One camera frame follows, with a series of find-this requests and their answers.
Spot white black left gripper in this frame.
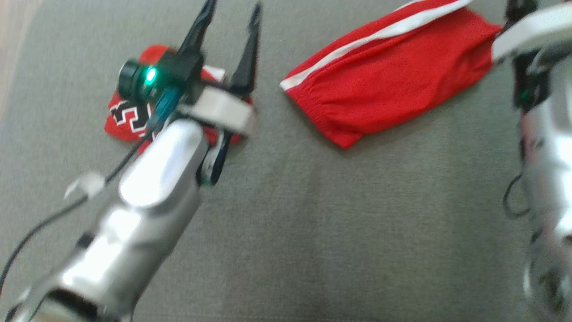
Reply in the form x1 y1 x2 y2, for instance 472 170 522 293
179 0 262 134

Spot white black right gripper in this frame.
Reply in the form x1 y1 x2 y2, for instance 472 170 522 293
492 0 572 62

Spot red basketball jersey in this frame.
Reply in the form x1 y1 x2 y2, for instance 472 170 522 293
105 44 253 155

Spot red shorts with white stripe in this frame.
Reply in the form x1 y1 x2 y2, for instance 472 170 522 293
280 0 503 149

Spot grey fabric sofa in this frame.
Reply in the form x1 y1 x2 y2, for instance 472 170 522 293
0 0 572 322

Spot blue left camera connector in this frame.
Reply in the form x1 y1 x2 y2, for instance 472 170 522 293
151 87 183 130

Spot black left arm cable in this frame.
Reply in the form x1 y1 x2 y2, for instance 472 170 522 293
0 130 155 296

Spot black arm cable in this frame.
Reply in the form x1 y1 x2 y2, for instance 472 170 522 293
0 130 155 296
503 172 532 220

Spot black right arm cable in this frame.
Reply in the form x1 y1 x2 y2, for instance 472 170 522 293
503 172 532 220

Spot white cable clip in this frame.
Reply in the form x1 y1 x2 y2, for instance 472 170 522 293
65 172 106 200

